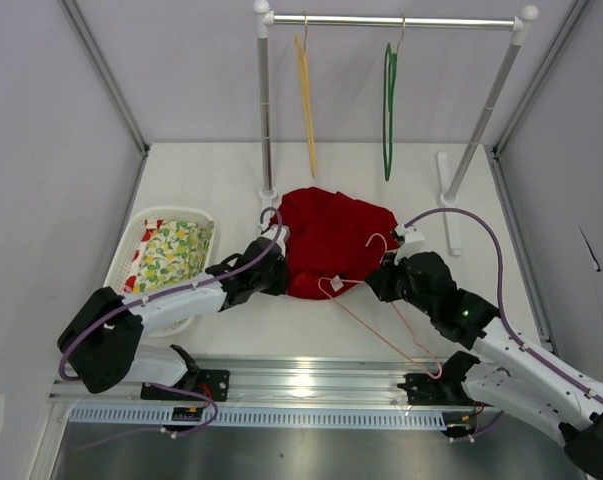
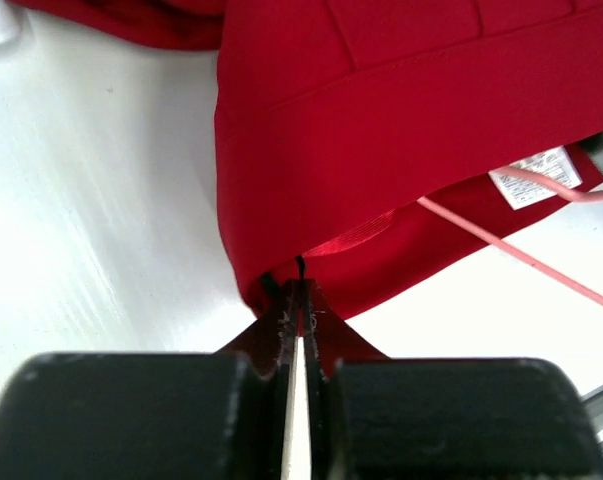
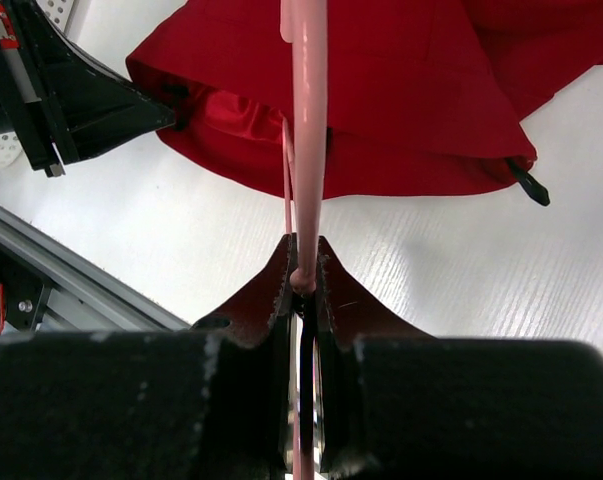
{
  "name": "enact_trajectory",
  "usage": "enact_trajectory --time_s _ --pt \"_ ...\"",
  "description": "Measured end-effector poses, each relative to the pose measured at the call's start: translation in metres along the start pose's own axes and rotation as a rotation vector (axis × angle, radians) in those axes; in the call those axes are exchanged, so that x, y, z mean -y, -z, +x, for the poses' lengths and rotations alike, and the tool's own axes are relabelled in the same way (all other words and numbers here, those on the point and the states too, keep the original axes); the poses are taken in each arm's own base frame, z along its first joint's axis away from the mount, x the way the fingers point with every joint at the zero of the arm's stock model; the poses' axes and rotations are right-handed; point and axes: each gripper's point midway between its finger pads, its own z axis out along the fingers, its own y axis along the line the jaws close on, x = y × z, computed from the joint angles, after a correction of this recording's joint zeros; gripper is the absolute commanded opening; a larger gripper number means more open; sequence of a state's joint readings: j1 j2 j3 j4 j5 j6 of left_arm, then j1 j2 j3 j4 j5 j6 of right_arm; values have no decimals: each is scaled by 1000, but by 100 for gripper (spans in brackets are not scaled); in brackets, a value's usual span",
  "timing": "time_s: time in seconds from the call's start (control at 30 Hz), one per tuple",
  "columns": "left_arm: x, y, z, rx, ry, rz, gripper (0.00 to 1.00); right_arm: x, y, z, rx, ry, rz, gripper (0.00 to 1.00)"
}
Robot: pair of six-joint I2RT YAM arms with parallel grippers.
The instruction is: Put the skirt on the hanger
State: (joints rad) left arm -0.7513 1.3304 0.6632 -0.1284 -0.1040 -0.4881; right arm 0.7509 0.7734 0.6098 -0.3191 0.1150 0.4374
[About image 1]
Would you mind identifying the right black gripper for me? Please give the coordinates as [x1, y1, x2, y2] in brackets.
[366, 250, 436, 317]

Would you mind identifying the pink clothes hanger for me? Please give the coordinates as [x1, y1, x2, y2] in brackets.
[317, 232, 443, 380]

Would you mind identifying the red skirt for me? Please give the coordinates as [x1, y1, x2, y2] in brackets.
[278, 187, 398, 300]

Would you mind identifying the green clothes hanger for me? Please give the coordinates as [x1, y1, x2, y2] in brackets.
[382, 17, 406, 182]

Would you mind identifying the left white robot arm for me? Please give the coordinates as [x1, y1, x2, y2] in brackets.
[57, 236, 287, 400]

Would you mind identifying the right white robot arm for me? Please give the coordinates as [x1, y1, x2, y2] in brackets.
[365, 252, 603, 479]

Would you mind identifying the yellow clothes hanger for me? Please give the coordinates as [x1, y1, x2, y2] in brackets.
[294, 14, 318, 179]

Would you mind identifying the lemon print cloth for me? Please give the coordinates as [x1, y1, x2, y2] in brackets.
[123, 219, 215, 293]

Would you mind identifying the white plastic laundry basket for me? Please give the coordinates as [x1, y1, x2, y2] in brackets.
[105, 205, 221, 338]

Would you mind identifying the white clothes rack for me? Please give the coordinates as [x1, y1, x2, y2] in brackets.
[253, 1, 539, 257]

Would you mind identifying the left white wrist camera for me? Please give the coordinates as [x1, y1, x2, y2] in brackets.
[260, 225, 290, 249]

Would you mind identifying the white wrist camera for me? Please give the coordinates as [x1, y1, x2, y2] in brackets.
[392, 225, 425, 251]
[260, 225, 290, 249]

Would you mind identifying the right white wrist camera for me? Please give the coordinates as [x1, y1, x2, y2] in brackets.
[392, 225, 425, 251]

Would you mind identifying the aluminium mounting rail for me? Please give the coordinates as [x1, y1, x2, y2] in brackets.
[47, 356, 423, 408]

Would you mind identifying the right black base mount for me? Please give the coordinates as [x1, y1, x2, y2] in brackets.
[396, 373, 473, 407]

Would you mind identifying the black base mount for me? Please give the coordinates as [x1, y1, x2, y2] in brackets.
[396, 373, 473, 407]
[140, 369, 230, 402]

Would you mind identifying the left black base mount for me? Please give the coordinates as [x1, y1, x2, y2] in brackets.
[140, 369, 230, 402]

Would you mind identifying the white slotted cable duct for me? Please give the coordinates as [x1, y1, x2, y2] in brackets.
[69, 404, 446, 431]

